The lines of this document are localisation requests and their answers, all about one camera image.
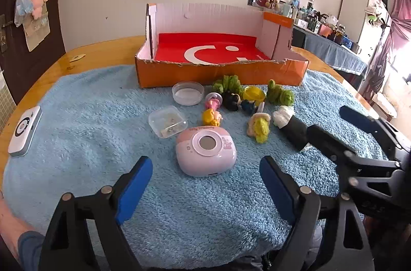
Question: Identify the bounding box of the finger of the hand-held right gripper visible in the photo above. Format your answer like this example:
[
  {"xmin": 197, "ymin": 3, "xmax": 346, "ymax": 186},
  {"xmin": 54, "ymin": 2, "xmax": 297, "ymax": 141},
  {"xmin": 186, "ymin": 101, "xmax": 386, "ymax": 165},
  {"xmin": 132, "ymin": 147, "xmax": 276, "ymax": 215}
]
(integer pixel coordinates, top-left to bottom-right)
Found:
[
  {"xmin": 306, "ymin": 124, "xmax": 402, "ymax": 214},
  {"xmin": 339, "ymin": 105, "xmax": 411, "ymax": 162}
]

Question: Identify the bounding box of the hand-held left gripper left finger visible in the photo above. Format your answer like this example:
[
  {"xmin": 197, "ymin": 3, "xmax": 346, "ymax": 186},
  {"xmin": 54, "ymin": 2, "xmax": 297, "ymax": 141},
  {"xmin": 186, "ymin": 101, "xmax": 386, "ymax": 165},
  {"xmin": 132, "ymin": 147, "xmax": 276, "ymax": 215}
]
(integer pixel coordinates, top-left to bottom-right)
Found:
[{"xmin": 39, "ymin": 156, "xmax": 153, "ymax": 271}]

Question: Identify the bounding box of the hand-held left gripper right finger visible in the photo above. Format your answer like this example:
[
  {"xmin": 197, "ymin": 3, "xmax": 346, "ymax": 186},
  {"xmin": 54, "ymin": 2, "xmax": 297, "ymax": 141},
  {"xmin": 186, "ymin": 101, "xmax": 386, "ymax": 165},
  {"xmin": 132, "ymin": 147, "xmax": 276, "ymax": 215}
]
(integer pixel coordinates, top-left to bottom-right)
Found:
[{"xmin": 259, "ymin": 156, "xmax": 376, "ymax": 271}]

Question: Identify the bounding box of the black and white fabric roll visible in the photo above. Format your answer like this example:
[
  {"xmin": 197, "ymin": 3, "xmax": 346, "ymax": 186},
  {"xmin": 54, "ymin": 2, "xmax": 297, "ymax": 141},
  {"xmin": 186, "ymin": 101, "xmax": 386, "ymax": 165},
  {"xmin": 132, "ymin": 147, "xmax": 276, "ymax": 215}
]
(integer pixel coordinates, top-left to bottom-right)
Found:
[{"xmin": 272, "ymin": 106, "xmax": 310, "ymax": 152}]

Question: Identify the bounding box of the yellow plush toy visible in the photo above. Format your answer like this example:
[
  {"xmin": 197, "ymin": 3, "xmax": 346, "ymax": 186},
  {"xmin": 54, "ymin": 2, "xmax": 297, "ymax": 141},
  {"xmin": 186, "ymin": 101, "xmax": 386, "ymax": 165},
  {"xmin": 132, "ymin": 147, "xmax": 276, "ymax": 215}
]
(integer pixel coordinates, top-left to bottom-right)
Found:
[{"xmin": 247, "ymin": 102, "xmax": 273, "ymax": 144}]

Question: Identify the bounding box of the green fuzzy scrunchie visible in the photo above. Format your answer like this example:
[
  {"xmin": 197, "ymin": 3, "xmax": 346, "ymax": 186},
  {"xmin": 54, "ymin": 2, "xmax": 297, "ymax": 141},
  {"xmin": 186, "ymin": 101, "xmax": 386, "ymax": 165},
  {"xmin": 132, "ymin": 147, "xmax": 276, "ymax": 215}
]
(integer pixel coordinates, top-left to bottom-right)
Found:
[
  {"xmin": 266, "ymin": 79, "xmax": 295, "ymax": 107},
  {"xmin": 212, "ymin": 75, "xmax": 245, "ymax": 95}
]

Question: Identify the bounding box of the pink rounded electronic device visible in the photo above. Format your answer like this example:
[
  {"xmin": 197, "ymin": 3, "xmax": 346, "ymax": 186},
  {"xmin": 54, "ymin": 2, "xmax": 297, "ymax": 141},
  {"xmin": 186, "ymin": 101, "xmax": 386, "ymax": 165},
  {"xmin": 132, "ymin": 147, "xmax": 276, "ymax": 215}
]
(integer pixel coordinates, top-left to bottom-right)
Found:
[{"xmin": 175, "ymin": 126, "xmax": 237, "ymax": 177}]

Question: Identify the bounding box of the clear square plastic box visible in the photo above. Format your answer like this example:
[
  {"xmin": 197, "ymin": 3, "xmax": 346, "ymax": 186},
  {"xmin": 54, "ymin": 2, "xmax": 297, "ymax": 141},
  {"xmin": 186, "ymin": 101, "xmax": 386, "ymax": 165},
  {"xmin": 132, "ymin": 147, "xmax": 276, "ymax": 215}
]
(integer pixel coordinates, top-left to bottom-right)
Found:
[{"xmin": 148, "ymin": 107, "xmax": 188, "ymax": 139}]

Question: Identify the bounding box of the dark blue toy figurine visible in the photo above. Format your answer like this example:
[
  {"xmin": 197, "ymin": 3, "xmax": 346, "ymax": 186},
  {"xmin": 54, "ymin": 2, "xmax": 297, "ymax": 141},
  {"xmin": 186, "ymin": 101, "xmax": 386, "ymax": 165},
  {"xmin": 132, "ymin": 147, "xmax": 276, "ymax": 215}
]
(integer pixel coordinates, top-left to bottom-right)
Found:
[{"xmin": 241, "ymin": 99, "xmax": 260, "ymax": 114}]

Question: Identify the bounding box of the yellow plastic cap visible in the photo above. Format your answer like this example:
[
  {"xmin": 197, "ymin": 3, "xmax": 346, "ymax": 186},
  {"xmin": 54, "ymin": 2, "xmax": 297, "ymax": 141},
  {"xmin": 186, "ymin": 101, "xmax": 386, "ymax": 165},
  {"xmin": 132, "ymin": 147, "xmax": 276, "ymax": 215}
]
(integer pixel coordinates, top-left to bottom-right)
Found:
[{"xmin": 243, "ymin": 86, "xmax": 266, "ymax": 103}]

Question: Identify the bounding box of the yellow-haired toy figurine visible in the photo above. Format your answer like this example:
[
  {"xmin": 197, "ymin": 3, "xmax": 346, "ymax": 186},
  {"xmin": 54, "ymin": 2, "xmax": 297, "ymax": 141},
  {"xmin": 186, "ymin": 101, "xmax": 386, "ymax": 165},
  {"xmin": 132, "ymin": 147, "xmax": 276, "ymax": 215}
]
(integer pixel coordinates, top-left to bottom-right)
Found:
[{"xmin": 202, "ymin": 108, "xmax": 223, "ymax": 128}]

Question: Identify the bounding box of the black-haired toy figurine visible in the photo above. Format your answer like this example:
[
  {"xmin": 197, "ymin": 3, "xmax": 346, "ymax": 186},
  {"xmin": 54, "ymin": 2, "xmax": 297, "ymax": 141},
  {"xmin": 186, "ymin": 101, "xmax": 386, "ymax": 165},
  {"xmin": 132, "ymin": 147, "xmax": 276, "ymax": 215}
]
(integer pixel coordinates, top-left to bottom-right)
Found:
[{"xmin": 222, "ymin": 92, "xmax": 243, "ymax": 112}]

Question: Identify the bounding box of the pink figurine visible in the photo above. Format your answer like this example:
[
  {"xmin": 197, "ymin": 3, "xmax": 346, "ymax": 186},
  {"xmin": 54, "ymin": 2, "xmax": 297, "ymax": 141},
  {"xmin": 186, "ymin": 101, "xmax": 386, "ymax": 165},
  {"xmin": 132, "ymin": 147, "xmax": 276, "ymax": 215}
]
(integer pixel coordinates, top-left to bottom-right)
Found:
[{"xmin": 205, "ymin": 92, "xmax": 222, "ymax": 111}]

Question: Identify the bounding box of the round clear plastic dish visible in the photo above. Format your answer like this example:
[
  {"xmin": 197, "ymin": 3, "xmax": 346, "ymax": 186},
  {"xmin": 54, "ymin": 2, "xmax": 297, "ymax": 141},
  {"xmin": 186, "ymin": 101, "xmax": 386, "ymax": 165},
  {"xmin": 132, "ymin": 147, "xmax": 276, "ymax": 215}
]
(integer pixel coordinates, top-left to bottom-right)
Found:
[{"xmin": 172, "ymin": 81, "xmax": 205, "ymax": 105}]

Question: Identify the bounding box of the orange cardboard box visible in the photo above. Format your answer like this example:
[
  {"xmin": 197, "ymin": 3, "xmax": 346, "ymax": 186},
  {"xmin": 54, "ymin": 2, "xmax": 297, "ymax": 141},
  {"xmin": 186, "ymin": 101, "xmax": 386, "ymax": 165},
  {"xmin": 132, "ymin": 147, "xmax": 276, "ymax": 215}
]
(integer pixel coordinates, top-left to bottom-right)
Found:
[{"xmin": 135, "ymin": 3, "xmax": 310, "ymax": 89}]

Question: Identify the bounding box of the white stool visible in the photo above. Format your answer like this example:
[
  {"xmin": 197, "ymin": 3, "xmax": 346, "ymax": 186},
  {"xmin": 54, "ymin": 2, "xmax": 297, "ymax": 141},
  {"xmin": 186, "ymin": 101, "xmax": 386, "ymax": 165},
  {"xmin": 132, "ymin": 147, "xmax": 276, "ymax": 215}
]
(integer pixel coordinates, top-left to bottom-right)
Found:
[{"xmin": 372, "ymin": 93, "xmax": 399, "ymax": 121}]

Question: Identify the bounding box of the light blue fluffy blanket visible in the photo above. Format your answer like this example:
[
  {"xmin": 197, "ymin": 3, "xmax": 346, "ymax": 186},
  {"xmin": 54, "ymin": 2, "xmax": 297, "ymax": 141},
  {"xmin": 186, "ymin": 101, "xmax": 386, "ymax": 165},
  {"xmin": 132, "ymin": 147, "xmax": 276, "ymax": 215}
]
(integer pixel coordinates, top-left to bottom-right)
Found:
[{"xmin": 3, "ymin": 64, "xmax": 386, "ymax": 268}]

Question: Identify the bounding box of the blue cloth covered side table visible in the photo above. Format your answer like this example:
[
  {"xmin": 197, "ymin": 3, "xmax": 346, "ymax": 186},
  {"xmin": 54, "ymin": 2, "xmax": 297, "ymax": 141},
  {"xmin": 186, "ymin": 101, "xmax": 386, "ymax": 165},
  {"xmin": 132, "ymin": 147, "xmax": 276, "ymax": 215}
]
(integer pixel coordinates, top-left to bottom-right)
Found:
[{"xmin": 292, "ymin": 25, "xmax": 368, "ymax": 76}]

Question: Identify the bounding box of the green hanging toy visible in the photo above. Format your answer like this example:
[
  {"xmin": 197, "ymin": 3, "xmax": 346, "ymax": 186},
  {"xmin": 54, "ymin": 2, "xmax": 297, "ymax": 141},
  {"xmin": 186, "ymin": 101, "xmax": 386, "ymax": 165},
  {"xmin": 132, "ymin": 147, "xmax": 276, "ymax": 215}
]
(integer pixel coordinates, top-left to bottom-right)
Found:
[{"xmin": 366, "ymin": 13, "xmax": 390, "ymax": 29}]

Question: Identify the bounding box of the row of cosmetic bottles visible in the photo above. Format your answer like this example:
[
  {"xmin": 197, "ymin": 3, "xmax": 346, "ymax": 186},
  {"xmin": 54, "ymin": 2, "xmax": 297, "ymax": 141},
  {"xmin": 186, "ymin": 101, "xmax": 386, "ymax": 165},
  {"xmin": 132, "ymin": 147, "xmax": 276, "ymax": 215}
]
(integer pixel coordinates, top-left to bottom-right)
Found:
[{"xmin": 278, "ymin": 0, "xmax": 363, "ymax": 50}]

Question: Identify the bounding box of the white cabinet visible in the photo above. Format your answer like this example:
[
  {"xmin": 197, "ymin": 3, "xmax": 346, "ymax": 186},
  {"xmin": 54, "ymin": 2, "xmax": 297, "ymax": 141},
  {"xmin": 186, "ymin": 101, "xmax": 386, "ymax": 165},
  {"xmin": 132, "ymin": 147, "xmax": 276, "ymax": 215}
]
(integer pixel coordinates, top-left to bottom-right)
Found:
[{"xmin": 339, "ymin": 0, "xmax": 390, "ymax": 66}]

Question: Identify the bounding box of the pink curtain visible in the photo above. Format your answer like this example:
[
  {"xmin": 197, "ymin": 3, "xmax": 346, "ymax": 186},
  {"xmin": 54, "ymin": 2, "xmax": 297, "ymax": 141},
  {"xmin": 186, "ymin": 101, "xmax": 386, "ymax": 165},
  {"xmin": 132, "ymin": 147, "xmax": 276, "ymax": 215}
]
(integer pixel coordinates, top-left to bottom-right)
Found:
[{"xmin": 379, "ymin": 0, "xmax": 411, "ymax": 73}]

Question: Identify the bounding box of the white flat electronic device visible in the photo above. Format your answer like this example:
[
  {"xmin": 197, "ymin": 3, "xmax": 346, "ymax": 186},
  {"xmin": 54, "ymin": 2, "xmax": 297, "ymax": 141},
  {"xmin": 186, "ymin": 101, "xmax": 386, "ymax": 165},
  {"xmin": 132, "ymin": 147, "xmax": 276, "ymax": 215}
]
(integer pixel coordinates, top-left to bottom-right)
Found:
[{"xmin": 8, "ymin": 106, "xmax": 43, "ymax": 157}]

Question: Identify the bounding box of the dark brown door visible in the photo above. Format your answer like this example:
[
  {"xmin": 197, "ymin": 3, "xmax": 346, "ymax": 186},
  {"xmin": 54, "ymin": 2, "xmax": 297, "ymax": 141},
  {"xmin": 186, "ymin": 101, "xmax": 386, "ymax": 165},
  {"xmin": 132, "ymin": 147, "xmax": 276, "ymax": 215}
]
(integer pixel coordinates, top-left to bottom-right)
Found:
[{"xmin": 0, "ymin": 0, "xmax": 66, "ymax": 105}]

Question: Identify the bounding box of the hanging paper note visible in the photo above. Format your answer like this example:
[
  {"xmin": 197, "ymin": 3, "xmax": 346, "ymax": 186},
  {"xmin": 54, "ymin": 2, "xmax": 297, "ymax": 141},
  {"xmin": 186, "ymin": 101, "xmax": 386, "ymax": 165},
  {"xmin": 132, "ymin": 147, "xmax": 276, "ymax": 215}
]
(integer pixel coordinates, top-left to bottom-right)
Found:
[{"xmin": 24, "ymin": 13, "xmax": 51, "ymax": 52}]

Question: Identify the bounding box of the clear plastic bag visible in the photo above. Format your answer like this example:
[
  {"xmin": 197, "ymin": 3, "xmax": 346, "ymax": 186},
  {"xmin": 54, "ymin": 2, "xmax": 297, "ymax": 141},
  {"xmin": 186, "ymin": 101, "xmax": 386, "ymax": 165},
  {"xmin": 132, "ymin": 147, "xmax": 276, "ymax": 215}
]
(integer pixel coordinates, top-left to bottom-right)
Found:
[{"xmin": 14, "ymin": 0, "xmax": 36, "ymax": 26}]

